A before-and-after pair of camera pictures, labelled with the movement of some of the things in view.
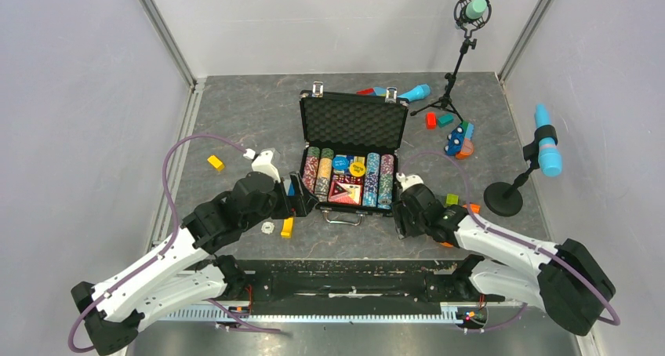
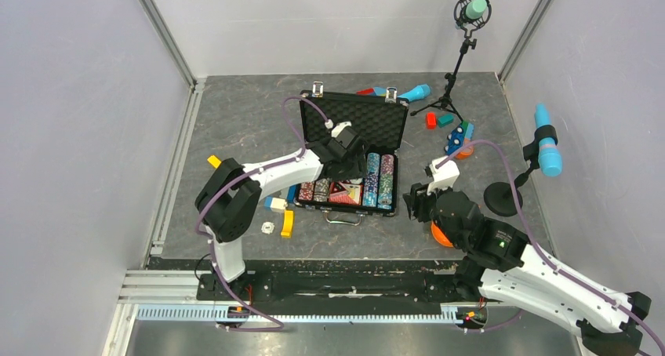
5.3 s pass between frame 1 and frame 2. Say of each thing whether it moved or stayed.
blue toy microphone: stayed
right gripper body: moved
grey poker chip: stayed
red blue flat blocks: stayed
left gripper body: moved
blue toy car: stayed
